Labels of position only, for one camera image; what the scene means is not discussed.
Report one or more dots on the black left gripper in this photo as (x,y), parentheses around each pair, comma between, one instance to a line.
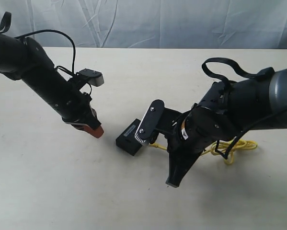
(75,109)

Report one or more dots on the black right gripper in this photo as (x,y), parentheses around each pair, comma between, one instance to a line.
(192,133)

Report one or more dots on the small black electronic box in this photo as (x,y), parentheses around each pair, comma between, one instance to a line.
(126,140)

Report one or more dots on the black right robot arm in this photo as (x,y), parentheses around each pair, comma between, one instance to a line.
(246,105)

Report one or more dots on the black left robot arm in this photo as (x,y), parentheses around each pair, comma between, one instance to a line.
(25,59)

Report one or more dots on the grey wrinkled backdrop cloth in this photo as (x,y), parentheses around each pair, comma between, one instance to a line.
(216,24)

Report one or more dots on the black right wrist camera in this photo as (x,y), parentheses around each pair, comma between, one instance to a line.
(157,119)

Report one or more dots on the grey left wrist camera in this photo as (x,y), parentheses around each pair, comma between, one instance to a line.
(91,77)

